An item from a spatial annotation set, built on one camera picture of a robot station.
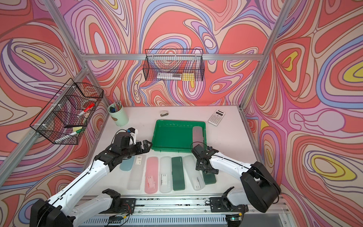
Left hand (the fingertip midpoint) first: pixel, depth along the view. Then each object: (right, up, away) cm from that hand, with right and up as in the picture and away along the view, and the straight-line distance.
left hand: (147, 145), depth 80 cm
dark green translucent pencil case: (+36, -20, +2) cm, 41 cm away
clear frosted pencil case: (-8, -18, +5) cm, 20 cm away
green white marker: (-42, +5, -8) cm, 43 cm away
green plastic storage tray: (+15, +3, +20) cm, 25 cm away
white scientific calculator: (+48, +16, +31) cm, 59 cm away
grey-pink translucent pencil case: (+31, +3, +19) cm, 36 cm away
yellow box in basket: (+24, +43, +11) cm, 50 cm away
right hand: (+35, -17, +5) cm, 40 cm away
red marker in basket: (-31, +22, -4) cm, 38 cm away
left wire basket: (-44, +16, -5) cm, 47 cm away
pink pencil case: (+2, -20, +1) cm, 20 cm away
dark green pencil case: (+17, -18, +4) cm, 25 cm away
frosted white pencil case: (+28, -19, +2) cm, 34 cm away
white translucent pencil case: (+10, -18, +2) cm, 20 cm away
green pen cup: (-26, +19, +18) cm, 37 cm away
